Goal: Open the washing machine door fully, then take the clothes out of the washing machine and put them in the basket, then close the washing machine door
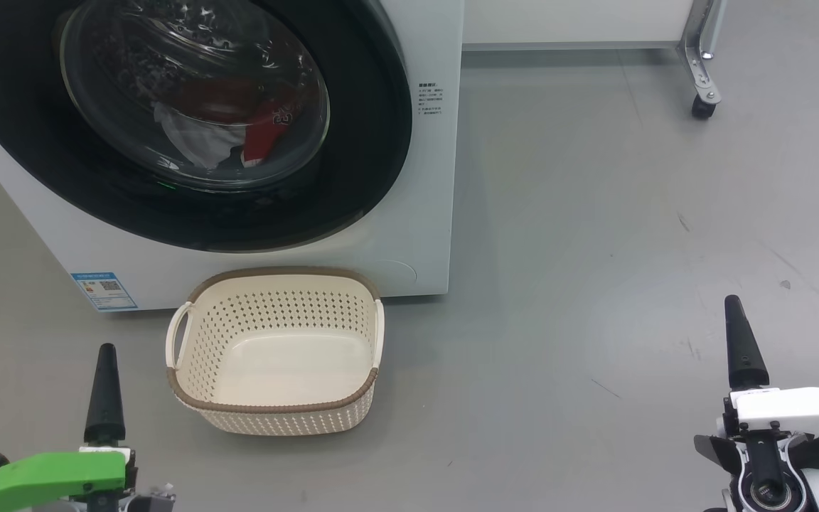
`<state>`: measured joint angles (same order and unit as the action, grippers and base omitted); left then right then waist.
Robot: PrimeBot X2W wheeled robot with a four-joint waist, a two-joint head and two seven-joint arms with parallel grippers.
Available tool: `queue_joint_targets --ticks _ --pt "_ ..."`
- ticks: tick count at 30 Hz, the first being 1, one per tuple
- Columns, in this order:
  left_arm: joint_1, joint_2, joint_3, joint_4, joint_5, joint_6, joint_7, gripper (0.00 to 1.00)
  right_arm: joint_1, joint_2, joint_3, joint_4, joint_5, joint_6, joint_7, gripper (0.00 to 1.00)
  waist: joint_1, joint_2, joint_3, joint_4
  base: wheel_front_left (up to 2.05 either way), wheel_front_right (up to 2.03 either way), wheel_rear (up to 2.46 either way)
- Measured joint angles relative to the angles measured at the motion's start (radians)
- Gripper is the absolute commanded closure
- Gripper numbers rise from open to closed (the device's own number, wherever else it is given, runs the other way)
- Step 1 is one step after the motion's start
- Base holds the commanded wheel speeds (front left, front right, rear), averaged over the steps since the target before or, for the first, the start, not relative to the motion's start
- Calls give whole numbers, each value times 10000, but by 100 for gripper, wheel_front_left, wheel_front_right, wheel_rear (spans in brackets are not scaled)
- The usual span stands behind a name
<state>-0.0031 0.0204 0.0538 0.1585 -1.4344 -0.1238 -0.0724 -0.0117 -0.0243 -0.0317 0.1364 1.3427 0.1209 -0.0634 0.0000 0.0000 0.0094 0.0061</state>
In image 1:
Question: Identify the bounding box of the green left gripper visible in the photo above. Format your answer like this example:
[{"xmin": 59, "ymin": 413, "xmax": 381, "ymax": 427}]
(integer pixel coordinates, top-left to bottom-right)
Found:
[{"xmin": 0, "ymin": 343, "xmax": 133, "ymax": 512}]

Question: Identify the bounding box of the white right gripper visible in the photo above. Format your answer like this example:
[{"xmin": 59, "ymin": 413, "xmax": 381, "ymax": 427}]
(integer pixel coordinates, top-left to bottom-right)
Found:
[{"xmin": 719, "ymin": 295, "xmax": 819, "ymax": 453}]

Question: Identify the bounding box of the red and white striped garment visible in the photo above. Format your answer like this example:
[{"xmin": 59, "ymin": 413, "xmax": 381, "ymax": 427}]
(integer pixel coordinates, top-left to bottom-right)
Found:
[{"xmin": 152, "ymin": 77, "xmax": 262, "ymax": 171}]

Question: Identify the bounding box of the red lettered jersey garment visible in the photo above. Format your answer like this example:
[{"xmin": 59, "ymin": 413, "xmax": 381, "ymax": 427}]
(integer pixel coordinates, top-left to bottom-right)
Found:
[{"xmin": 242, "ymin": 100, "xmax": 294, "ymax": 169}]

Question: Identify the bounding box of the black glass washing machine door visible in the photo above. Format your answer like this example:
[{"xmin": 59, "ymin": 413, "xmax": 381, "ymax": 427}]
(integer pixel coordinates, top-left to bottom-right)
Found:
[{"xmin": 0, "ymin": 0, "xmax": 414, "ymax": 253}]

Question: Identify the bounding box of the cream perforated laundry basket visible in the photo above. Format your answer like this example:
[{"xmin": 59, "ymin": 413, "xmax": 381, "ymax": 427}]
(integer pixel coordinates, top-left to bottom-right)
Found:
[{"xmin": 165, "ymin": 267, "xmax": 386, "ymax": 436}]

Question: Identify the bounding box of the stainless steel washing machine drum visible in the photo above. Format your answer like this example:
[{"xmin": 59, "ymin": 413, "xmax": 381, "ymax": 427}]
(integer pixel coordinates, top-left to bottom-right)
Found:
[{"xmin": 61, "ymin": 0, "xmax": 329, "ymax": 190}]

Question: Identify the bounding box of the white front-load washing machine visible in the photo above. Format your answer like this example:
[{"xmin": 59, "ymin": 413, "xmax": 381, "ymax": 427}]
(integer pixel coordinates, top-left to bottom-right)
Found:
[{"xmin": 0, "ymin": 0, "xmax": 465, "ymax": 311}]

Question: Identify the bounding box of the blue energy label sticker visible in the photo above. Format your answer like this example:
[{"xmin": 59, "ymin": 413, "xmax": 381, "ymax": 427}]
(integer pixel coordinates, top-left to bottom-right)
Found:
[{"xmin": 72, "ymin": 272, "xmax": 139, "ymax": 312}]

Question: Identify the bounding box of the silver metal partition leg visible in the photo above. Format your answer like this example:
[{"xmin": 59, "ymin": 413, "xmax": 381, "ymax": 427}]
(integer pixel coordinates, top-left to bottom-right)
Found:
[{"xmin": 678, "ymin": 0, "xmax": 729, "ymax": 104}]

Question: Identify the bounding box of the round drain filter cover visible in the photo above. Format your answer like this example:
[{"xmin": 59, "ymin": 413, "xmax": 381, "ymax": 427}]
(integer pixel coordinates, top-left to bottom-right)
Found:
[{"xmin": 370, "ymin": 258, "xmax": 418, "ymax": 287}]

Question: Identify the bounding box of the white partition panel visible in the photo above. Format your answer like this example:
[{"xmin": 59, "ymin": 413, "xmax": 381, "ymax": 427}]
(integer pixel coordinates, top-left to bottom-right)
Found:
[{"xmin": 463, "ymin": 0, "xmax": 698, "ymax": 50}]

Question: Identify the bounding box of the black text notice sticker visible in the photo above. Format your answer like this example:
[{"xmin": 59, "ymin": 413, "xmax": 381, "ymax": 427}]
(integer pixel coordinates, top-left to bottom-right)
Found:
[{"xmin": 417, "ymin": 82, "xmax": 446, "ymax": 117}]

